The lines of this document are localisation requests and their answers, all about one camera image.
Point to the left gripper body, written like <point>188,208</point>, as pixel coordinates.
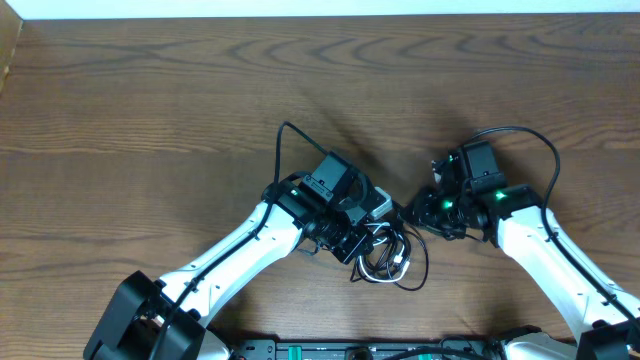
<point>345,236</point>

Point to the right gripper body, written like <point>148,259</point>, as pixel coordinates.
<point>442,213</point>

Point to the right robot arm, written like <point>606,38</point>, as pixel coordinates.
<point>471,192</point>

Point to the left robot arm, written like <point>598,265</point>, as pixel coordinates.
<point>168,318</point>

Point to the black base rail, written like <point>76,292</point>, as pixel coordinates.
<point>455,347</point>

